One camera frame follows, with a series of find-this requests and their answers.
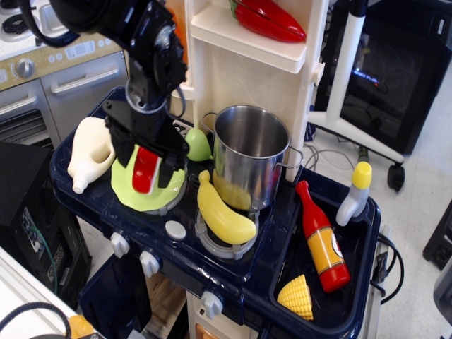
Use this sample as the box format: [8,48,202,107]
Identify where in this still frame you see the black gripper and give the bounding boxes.
[102,99,189,189]

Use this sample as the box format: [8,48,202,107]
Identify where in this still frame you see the red white toy sushi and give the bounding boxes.
[132,147,162,195]

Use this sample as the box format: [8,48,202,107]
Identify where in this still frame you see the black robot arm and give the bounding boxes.
[18,1,189,188]

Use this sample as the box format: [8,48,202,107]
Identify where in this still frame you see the steel pot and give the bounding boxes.
[201,105,304,211]

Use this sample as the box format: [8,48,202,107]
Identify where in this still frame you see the green toy plate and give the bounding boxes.
[111,146,186,215]

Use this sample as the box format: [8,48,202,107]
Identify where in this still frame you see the green toy pear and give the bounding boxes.
[185,128,213,162]

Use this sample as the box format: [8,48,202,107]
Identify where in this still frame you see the cream toy jug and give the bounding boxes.
[67,117,116,194]

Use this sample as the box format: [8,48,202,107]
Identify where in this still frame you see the grey round stove button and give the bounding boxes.
[165,220,186,241]

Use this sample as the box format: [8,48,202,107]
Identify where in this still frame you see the grey stove knob left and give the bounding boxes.
[110,232,130,258]

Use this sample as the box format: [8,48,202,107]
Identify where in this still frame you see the grey stove knob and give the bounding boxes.
[139,251,160,278]
[201,291,223,319]
[110,232,130,258]

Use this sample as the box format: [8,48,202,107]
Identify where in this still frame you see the yellow toy banana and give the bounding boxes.
[197,170,257,245]

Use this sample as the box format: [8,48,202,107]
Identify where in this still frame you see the grey stove knob middle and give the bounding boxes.
[139,251,160,278]

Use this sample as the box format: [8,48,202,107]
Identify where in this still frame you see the cream toy kitchen shelf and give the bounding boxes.
[166,1,328,182]

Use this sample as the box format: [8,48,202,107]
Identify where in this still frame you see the grey wooden toy kitchen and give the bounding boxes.
[1,1,128,148]

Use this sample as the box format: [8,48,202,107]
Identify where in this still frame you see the orange toy carrot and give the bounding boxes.
[168,8,186,48]

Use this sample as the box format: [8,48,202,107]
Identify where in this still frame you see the black computer tower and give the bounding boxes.
[1,143,92,309]

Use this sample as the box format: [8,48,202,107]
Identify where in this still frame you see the grey stove knob right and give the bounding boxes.
[201,291,223,319]

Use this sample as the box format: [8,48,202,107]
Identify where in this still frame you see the red toy pepper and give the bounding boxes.
[230,1,307,43]

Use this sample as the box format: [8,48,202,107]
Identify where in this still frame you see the navy toy kitchen stove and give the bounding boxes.
[49,85,382,339]

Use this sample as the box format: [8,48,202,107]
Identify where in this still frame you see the yellow toy corn piece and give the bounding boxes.
[276,275,314,321]

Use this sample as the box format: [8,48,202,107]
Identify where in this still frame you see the red yellow toy bottle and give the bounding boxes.
[295,180,351,293]

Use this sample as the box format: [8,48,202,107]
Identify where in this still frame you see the grey yellow toy faucet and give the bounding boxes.
[335,161,372,227]

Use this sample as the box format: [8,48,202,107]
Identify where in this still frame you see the white rolling stand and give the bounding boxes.
[308,1,405,192]

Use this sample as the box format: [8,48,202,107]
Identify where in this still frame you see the black cabinet with screen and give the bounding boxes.
[314,0,452,155]

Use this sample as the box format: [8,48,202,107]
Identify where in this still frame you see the black braided cable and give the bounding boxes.
[0,302,71,339]

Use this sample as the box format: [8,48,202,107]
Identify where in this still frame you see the black power cable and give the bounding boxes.
[369,233,405,305]

